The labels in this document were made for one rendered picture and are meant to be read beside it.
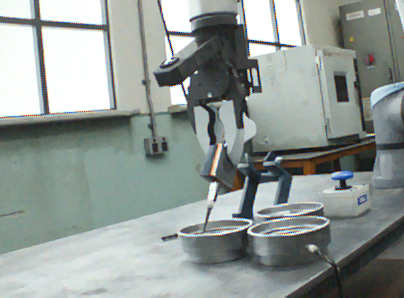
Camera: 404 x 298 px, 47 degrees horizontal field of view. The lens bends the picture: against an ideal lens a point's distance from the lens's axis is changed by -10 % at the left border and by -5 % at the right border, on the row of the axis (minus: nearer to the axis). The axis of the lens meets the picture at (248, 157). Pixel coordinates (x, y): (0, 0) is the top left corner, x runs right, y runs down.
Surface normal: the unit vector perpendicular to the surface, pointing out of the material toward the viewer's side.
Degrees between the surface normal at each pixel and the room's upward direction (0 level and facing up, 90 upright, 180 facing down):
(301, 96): 90
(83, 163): 90
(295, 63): 90
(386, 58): 90
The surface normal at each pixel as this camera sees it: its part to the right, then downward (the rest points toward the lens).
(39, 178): 0.80, -0.07
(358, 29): -0.58, 0.12
